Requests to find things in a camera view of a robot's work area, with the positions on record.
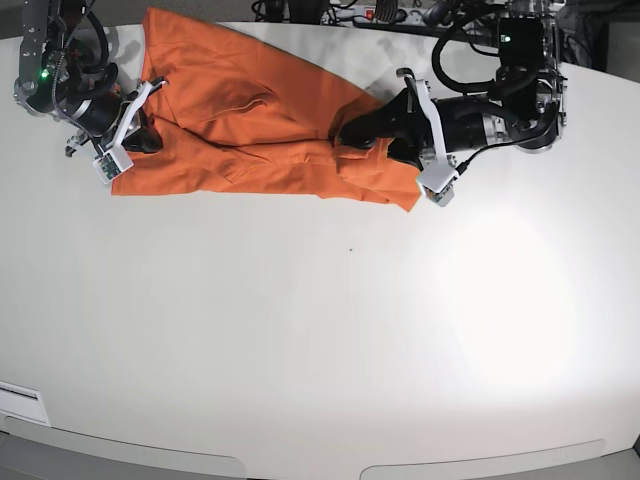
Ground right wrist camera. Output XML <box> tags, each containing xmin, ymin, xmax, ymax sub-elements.
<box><xmin>92</xmin><ymin>145</ymin><xmax>133</xmax><ymax>184</ymax></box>

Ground white power strip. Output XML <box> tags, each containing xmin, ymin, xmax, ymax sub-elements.
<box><xmin>319</xmin><ymin>1</ymin><xmax>456</xmax><ymax>28</ymax></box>

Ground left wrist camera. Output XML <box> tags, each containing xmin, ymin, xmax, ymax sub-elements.
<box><xmin>416</xmin><ymin>161</ymin><xmax>458</xmax><ymax>207</ymax></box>

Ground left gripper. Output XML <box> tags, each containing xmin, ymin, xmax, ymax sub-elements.
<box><xmin>338</xmin><ymin>68</ymin><xmax>510</xmax><ymax>171</ymax></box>

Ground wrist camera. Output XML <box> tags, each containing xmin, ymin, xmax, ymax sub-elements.
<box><xmin>92</xmin><ymin>145</ymin><xmax>133</xmax><ymax>184</ymax></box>
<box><xmin>416</xmin><ymin>161</ymin><xmax>458</xmax><ymax>207</ymax></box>

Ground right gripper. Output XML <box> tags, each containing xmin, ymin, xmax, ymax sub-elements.
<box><xmin>63</xmin><ymin>74</ymin><xmax>163</xmax><ymax>157</ymax></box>

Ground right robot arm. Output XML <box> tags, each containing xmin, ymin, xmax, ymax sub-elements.
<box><xmin>14</xmin><ymin>1</ymin><xmax>163</xmax><ymax>157</ymax></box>

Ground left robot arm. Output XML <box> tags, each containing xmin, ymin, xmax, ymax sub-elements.
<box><xmin>338</xmin><ymin>1</ymin><xmax>566</xmax><ymax>169</ymax></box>

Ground orange T-shirt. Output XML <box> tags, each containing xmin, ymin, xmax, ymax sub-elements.
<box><xmin>111</xmin><ymin>7</ymin><xmax>420</xmax><ymax>210</ymax></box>

